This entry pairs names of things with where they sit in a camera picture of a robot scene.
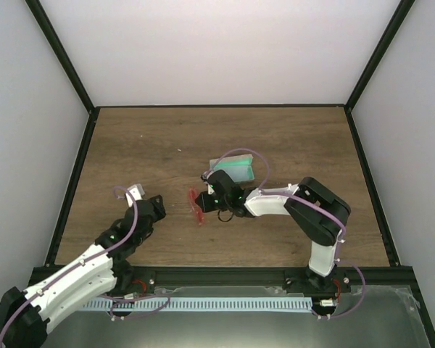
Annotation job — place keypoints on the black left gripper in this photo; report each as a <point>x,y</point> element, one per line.
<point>160,209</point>

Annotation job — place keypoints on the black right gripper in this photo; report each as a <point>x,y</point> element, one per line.
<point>202,200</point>

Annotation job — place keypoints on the red transparent sunglasses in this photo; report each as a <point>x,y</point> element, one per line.
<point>193,194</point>

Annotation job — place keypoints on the light blue cleaning cloth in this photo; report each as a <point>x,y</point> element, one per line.
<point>240,174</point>

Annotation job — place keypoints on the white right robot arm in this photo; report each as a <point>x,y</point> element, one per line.
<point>319,212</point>

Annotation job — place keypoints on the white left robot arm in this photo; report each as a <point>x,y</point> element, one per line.
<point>28,316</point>

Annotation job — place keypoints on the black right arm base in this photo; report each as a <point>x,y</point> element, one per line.
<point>311,281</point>

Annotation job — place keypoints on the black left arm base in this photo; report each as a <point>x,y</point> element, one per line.
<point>133,279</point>

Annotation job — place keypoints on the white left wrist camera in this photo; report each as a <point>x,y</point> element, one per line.
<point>134,192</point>

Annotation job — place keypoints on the light blue slotted cable duct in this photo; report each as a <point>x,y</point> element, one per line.
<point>220,304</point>

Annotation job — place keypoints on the black aluminium frame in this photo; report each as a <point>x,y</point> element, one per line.
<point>396,273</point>

